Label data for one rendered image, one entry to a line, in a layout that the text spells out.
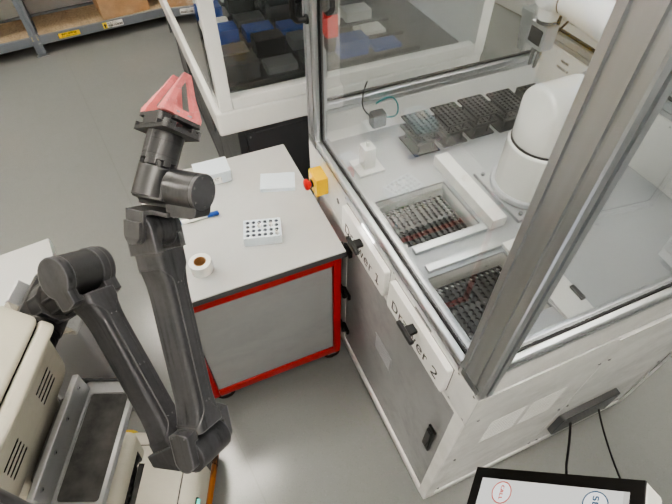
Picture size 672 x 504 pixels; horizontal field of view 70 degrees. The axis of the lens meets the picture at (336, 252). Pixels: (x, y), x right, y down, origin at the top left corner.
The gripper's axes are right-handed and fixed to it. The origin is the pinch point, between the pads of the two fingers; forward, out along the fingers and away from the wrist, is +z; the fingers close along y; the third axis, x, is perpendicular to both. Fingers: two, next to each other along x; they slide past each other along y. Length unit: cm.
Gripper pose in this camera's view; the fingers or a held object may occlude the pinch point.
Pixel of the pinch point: (180, 80)
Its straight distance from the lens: 85.1
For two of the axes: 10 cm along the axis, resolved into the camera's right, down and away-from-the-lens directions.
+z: 2.3, -9.7, 0.6
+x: -6.4, -2.0, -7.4
